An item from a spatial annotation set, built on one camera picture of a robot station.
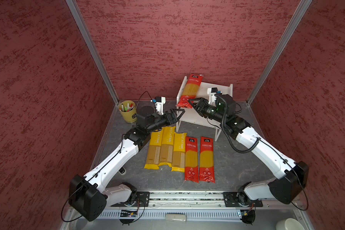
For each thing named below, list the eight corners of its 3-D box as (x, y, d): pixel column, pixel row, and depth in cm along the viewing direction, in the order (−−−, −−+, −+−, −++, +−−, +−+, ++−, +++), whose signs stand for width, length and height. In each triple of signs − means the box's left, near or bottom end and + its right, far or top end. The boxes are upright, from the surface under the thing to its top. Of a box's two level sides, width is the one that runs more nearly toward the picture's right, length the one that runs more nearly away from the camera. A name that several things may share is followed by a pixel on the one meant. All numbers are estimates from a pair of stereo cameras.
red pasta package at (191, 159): (184, 181, 82) (184, 179, 79) (185, 138, 100) (185, 136, 98) (198, 181, 82) (199, 180, 79) (196, 139, 100) (197, 136, 97)
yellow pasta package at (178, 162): (170, 171, 86) (170, 169, 83) (174, 134, 103) (174, 131, 100) (184, 172, 85) (185, 171, 83) (186, 134, 102) (186, 132, 100)
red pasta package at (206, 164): (199, 181, 82) (199, 179, 80) (199, 137, 101) (200, 136, 99) (214, 183, 82) (215, 182, 80) (212, 139, 100) (213, 137, 98)
